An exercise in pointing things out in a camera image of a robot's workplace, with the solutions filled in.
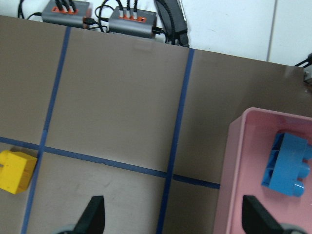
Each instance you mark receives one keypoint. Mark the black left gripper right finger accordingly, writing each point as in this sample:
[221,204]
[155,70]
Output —
[256,219]

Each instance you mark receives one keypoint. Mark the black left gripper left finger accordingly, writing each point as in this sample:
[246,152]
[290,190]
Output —
[92,220]

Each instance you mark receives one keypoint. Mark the blue toy block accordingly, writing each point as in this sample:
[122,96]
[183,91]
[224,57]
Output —
[287,165]

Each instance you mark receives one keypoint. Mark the yellow toy block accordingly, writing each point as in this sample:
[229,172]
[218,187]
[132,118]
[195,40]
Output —
[16,171]

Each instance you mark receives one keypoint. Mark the pink plastic box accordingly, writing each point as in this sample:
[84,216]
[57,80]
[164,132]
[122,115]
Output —
[249,168]

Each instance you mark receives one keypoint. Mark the grey usb hub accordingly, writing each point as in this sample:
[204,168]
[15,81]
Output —
[142,26]
[70,13]

